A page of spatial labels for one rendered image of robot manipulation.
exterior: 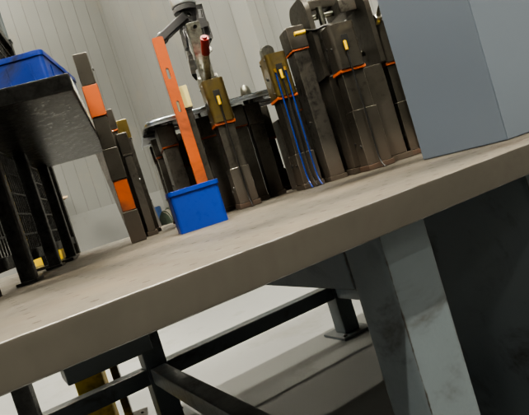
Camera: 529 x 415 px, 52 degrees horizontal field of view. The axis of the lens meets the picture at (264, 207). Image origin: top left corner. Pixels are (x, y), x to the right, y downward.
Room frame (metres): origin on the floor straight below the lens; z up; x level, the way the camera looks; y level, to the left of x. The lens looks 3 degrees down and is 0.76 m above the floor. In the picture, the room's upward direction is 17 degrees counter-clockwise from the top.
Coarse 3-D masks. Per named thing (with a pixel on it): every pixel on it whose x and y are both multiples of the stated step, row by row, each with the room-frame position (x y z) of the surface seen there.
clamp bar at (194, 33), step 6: (186, 24) 1.47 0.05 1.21; (192, 24) 1.47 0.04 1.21; (198, 24) 1.48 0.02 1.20; (186, 30) 1.52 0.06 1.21; (192, 30) 1.47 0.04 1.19; (198, 30) 1.48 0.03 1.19; (192, 36) 1.48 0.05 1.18; (198, 36) 1.48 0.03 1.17; (192, 42) 1.48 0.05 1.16; (198, 42) 1.48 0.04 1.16; (192, 48) 1.49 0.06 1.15; (198, 48) 1.48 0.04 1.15; (198, 54) 1.48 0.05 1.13; (198, 60) 1.48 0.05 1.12; (198, 66) 1.49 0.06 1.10; (210, 66) 1.49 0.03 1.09
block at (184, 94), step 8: (184, 88) 1.49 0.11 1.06; (184, 96) 1.49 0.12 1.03; (184, 104) 1.49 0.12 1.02; (192, 112) 1.49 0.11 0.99; (192, 120) 1.49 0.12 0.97; (192, 128) 1.49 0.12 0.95; (200, 144) 1.49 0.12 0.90; (200, 152) 1.49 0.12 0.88; (208, 168) 1.49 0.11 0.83; (208, 176) 1.49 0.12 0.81
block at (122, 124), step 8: (120, 120) 1.68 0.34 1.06; (120, 128) 1.67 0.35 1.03; (128, 128) 1.68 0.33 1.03; (128, 136) 1.68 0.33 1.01; (136, 160) 1.68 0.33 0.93; (136, 168) 1.68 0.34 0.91; (144, 184) 1.68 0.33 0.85; (144, 192) 1.68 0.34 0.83; (152, 208) 1.68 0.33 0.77; (152, 216) 1.68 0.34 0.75
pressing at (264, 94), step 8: (296, 88) 1.66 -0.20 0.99; (240, 96) 1.56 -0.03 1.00; (248, 96) 1.56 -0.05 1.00; (256, 96) 1.57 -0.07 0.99; (264, 96) 1.67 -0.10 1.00; (232, 104) 1.63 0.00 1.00; (240, 104) 1.68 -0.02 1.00; (264, 104) 1.80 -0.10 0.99; (200, 112) 1.53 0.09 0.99; (152, 120) 1.51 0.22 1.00; (160, 120) 1.51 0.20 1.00; (168, 120) 1.51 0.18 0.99; (144, 128) 1.52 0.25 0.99; (152, 128) 1.64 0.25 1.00; (176, 128) 1.74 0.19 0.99; (144, 136) 1.70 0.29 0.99; (152, 136) 1.72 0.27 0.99
